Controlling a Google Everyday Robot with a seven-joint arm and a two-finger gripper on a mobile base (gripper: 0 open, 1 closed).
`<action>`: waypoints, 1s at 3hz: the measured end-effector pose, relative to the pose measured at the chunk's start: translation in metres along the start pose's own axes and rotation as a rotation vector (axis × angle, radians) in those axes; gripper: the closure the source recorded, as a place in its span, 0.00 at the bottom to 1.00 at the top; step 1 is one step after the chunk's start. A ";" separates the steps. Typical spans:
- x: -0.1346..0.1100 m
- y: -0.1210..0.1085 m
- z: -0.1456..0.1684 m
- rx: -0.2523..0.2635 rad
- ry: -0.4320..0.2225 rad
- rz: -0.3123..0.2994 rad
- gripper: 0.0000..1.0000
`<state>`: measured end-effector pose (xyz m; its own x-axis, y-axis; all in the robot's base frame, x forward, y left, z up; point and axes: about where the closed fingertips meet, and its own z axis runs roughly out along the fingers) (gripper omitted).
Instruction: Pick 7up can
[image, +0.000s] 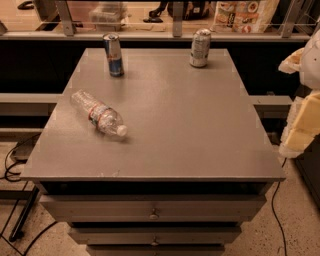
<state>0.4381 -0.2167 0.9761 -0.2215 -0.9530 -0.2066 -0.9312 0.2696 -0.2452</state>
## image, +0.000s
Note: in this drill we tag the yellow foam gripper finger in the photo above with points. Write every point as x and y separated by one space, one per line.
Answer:
292 63
303 125

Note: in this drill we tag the silver green 7up can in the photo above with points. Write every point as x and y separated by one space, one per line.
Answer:
200 48

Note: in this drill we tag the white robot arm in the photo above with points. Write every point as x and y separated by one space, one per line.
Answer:
310 64

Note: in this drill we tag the blue silver energy drink can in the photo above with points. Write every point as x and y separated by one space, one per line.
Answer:
113 52

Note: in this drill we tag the printed snack bag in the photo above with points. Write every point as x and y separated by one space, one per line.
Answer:
243 16

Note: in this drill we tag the grey drawer cabinet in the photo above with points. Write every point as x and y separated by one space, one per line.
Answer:
190 132

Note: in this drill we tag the drawer with knob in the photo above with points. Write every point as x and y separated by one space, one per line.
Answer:
164 208
154 235

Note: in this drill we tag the clear plastic container background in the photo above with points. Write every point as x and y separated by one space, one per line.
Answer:
107 16

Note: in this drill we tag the clear plastic water bottle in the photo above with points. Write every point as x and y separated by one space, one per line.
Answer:
103 117

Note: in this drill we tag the top drawer with knob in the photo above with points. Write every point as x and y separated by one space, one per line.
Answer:
164 208

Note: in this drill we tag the black metal stand leg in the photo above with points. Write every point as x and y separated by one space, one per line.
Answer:
29 197

